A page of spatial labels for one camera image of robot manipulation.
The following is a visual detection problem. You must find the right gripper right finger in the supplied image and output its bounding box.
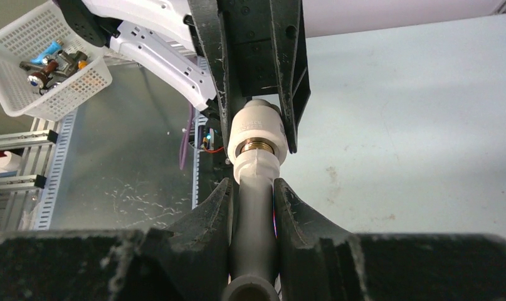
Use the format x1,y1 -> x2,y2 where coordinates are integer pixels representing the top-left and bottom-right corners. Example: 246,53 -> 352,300
274,178 -> 361,300

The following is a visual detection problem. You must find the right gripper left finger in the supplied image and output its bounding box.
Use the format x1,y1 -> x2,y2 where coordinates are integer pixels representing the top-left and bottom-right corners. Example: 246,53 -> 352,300
144,178 -> 233,300

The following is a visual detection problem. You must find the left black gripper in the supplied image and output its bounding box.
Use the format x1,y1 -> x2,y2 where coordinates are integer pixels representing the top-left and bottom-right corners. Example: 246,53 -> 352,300
189,0 -> 311,157

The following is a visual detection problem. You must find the white plastic faucet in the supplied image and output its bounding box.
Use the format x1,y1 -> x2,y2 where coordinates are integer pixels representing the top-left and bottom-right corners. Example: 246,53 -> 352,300
222,149 -> 280,300

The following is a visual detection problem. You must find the white elbow fitting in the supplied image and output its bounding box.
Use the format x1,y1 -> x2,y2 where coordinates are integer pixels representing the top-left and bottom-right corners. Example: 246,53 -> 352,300
227,99 -> 288,166

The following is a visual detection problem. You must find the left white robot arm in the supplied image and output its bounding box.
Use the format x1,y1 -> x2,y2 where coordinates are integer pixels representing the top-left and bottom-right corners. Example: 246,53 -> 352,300
57,1 -> 311,153

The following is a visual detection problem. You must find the white perforated basket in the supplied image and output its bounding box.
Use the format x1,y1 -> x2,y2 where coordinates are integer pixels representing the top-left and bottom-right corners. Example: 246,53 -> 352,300
0,1 -> 112,121

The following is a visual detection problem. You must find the grey cable duct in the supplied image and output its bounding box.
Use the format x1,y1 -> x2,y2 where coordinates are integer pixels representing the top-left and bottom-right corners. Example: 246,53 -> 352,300
32,108 -> 78,231

